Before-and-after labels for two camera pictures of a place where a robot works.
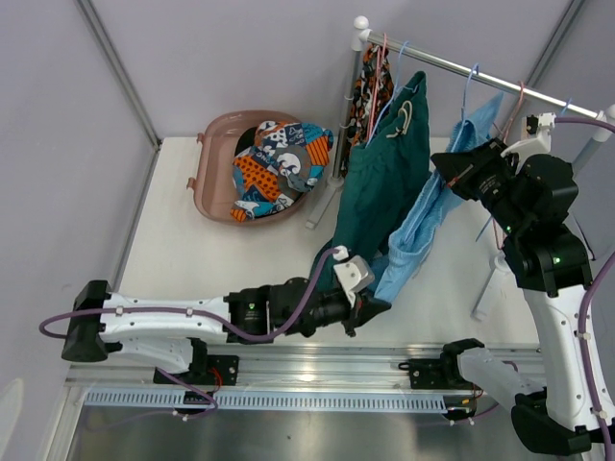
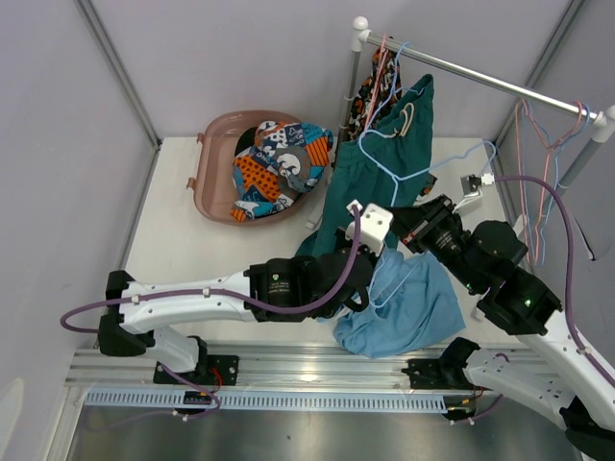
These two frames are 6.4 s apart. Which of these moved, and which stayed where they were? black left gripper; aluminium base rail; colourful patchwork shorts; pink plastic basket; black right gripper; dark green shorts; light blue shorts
Moved: dark green shorts; light blue shorts; black right gripper; black left gripper
Stayed: aluminium base rail; colourful patchwork shorts; pink plastic basket
